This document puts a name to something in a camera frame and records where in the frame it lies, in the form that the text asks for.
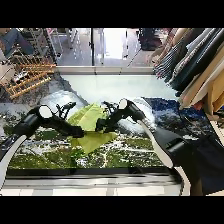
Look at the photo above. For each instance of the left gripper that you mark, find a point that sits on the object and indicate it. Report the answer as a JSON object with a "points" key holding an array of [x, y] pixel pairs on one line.
{"points": [[76, 131]]}

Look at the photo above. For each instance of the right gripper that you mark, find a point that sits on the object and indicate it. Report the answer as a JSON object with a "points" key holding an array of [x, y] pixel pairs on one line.
{"points": [[104, 125]]}

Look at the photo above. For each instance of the lime green garment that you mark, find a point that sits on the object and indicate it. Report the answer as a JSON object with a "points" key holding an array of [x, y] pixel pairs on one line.
{"points": [[89, 128]]}

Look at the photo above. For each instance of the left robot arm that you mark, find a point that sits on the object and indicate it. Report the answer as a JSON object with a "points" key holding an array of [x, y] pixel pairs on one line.
{"points": [[20, 128]]}

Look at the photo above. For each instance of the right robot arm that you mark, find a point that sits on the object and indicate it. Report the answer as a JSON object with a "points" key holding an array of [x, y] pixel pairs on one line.
{"points": [[156, 136]]}

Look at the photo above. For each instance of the wooden clothes hangers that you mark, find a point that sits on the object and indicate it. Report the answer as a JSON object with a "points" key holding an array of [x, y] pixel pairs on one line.
{"points": [[28, 78]]}

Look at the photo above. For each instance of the heap of clothes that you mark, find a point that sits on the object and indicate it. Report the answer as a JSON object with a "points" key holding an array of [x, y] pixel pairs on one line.
{"points": [[193, 63]]}

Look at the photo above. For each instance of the person's legs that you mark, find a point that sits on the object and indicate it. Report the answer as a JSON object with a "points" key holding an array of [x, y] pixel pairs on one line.
{"points": [[13, 41]]}

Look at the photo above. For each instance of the silver frame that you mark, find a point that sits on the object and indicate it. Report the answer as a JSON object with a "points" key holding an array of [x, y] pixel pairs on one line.
{"points": [[90, 183]]}

